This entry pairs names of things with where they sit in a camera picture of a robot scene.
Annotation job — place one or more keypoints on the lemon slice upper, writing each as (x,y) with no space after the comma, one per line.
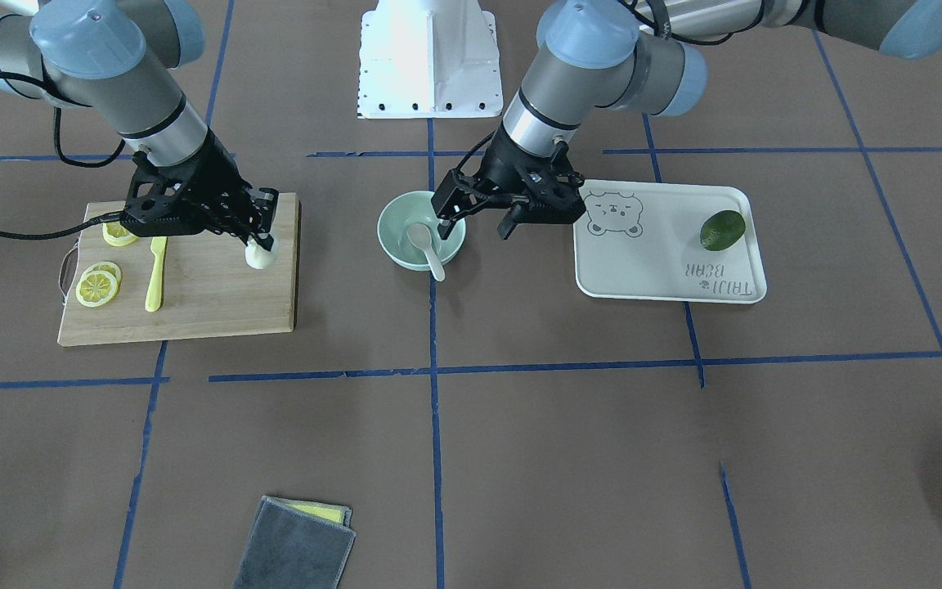
(116,235)

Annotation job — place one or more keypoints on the bamboo cutting board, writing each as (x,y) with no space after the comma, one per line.
(209,289)

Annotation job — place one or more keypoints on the green avocado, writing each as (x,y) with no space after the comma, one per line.
(722,230)

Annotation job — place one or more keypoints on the yellow plastic knife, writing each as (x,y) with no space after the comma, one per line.
(155,287)

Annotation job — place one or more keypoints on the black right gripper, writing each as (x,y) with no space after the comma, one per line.
(215,173)

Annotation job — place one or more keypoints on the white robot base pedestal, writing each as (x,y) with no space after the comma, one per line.
(429,60)

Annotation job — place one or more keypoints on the white steamed bun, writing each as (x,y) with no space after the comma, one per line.
(257,257)

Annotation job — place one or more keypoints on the lemon slice lower back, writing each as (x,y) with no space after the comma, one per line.
(105,266)

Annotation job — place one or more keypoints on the white bear tray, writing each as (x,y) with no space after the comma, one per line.
(641,240)

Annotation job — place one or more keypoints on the light green bowl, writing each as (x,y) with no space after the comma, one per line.
(404,210)

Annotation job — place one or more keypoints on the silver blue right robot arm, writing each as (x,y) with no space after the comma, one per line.
(117,58)

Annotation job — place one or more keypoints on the white plastic spoon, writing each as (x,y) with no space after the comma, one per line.
(420,236)

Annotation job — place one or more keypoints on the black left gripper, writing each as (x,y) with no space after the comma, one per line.
(505,160)

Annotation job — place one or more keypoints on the grey folded cloth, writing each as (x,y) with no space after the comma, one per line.
(287,548)

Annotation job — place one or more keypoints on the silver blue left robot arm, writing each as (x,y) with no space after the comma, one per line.
(643,56)

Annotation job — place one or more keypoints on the yellow sponge cloth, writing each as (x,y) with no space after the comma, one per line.
(339,515)

